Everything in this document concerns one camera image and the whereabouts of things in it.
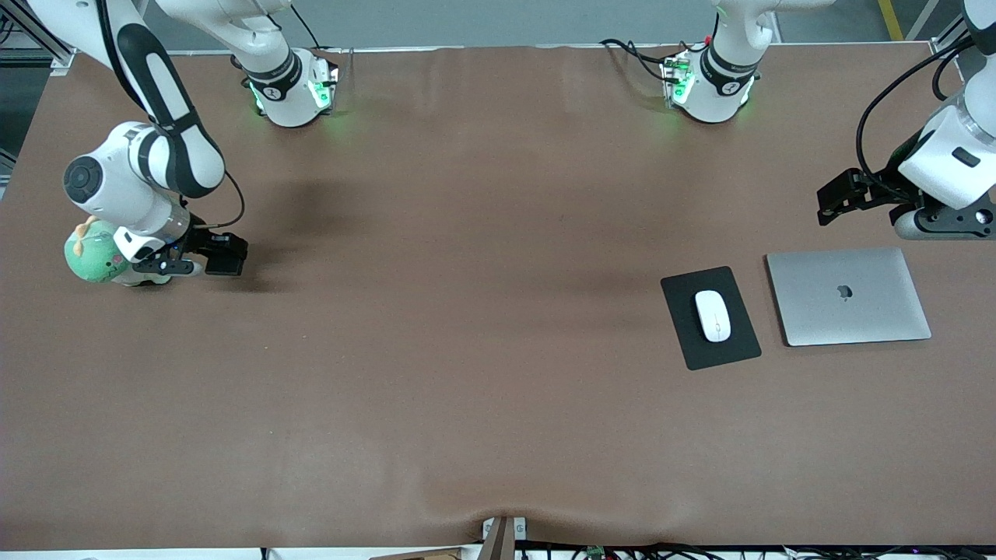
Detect black phone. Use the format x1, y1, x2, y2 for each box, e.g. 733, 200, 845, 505
205, 241, 249, 278

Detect white computer mouse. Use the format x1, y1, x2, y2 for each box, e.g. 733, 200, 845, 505
694, 289, 732, 344

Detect black mouse pad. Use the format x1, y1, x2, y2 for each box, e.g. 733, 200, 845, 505
660, 266, 763, 372

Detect silver laptop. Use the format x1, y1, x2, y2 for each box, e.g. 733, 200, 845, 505
765, 247, 933, 348

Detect green dinosaur plush toy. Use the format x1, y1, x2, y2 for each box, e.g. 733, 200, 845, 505
64, 216, 173, 287

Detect brown table cover mat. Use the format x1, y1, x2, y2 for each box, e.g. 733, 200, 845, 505
0, 43, 996, 553

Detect grey table edge clamp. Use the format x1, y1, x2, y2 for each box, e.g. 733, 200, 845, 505
481, 516, 528, 543

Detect aluminium frame profile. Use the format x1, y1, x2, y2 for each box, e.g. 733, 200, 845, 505
0, 0, 79, 75
930, 0, 973, 61

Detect thin black base cable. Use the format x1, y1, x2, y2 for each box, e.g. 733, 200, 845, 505
289, 0, 324, 49

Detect black base cable bundle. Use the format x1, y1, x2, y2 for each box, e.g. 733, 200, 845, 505
599, 37, 689, 86

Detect black cables under table edge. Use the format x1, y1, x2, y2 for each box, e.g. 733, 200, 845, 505
517, 541, 996, 560

